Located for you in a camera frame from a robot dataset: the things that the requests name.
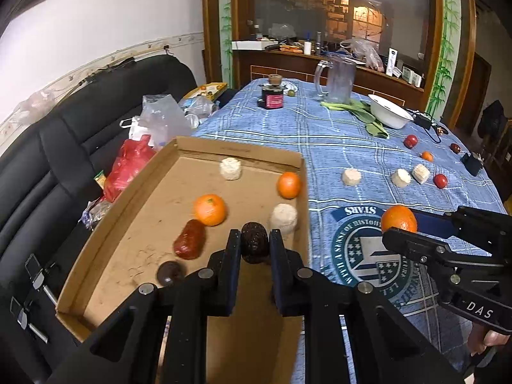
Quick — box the black leather sofa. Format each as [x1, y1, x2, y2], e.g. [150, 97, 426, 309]
[1, 55, 196, 383]

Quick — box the white flat box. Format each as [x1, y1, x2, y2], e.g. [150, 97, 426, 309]
[232, 40, 279, 51]

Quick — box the red tomato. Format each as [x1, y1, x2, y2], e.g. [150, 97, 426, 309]
[433, 173, 448, 189]
[404, 134, 418, 149]

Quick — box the blue plaid tablecloth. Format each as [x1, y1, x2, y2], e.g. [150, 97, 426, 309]
[196, 79, 504, 370]

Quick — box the clear plastic bag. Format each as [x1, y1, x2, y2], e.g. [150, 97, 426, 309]
[119, 94, 193, 151]

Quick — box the orange mandarin front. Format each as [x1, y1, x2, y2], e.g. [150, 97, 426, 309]
[277, 172, 302, 199]

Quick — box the small orange mandarin far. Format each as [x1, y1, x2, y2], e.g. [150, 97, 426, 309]
[421, 151, 434, 162]

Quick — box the brown cardboard box tray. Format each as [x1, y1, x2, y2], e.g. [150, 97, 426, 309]
[56, 137, 308, 383]

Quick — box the wooden counter cabinet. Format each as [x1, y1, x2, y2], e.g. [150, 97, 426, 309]
[233, 49, 425, 111]

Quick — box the white tall box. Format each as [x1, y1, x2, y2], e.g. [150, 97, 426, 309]
[385, 48, 397, 76]

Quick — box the plastic bag on counter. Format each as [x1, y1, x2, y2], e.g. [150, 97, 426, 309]
[340, 37, 384, 72]

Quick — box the dark plum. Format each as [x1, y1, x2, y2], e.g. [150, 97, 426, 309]
[156, 260, 187, 287]

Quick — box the large red jujube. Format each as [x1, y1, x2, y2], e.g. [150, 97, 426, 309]
[173, 219, 206, 260]

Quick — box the red jujube far right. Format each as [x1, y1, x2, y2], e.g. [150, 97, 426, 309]
[450, 143, 461, 154]

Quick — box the white corn piece large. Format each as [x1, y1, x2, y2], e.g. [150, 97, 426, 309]
[411, 164, 430, 185]

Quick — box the black power adapter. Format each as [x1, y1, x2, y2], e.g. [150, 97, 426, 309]
[413, 112, 432, 130]

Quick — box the white bowl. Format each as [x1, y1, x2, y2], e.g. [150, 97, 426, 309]
[368, 94, 413, 129]

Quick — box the green leafy vegetable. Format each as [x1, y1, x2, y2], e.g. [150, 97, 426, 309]
[320, 100, 390, 140]

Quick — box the yellow snack box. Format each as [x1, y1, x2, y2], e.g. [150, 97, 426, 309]
[182, 82, 228, 101]

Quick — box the dark jujube front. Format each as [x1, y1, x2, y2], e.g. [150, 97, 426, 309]
[240, 222, 270, 264]

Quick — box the dark jar pink label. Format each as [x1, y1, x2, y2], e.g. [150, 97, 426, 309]
[258, 74, 284, 110]

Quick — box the red plastic bag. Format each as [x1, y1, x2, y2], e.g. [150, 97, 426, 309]
[103, 134, 155, 203]

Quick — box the right human hand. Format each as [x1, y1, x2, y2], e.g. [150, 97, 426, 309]
[467, 323, 511, 356]

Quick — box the white corn piece front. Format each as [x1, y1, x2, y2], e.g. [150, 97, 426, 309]
[342, 168, 362, 186]

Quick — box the clear glass pitcher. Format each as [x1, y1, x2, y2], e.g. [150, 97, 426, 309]
[313, 56, 357, 104]

